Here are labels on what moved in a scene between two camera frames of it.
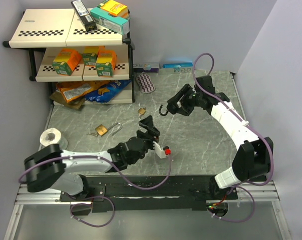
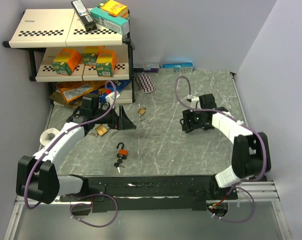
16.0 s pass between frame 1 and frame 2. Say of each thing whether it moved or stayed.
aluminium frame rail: stayed
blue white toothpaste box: stayed
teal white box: stayed
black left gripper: moved
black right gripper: moved
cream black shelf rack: stayed
